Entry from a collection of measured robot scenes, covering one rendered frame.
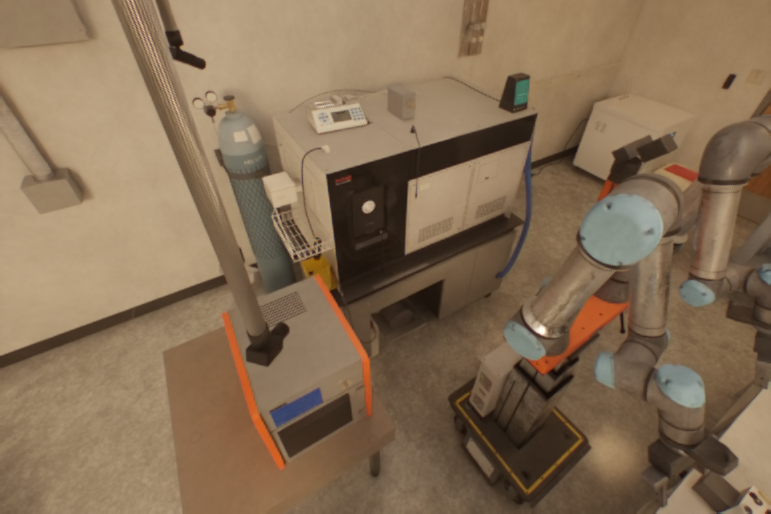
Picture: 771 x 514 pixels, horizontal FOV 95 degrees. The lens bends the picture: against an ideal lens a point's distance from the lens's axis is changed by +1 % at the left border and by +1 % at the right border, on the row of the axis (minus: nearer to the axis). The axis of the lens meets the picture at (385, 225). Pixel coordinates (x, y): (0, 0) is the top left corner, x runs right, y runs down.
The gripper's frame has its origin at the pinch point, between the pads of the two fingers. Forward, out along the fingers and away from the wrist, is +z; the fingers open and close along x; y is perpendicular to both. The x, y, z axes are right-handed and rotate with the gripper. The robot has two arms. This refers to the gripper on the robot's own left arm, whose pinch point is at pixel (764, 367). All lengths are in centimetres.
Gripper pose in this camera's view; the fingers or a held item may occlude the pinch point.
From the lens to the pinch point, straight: 155.4
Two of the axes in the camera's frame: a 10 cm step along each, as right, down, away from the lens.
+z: 1.7, 9.4, 2.8
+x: 7.5, -3.1, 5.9
